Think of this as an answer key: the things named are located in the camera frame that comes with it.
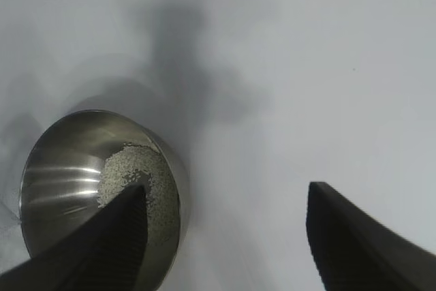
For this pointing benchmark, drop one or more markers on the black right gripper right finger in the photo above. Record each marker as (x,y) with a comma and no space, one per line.
(357,250)

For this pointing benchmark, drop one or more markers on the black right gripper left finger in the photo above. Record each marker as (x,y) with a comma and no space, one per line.
(95,246)

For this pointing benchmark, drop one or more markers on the white rice grains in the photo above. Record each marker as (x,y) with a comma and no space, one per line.
(160,202)

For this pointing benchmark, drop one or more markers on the stainless steel mixing bowl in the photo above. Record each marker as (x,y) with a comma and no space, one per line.
(64,154)

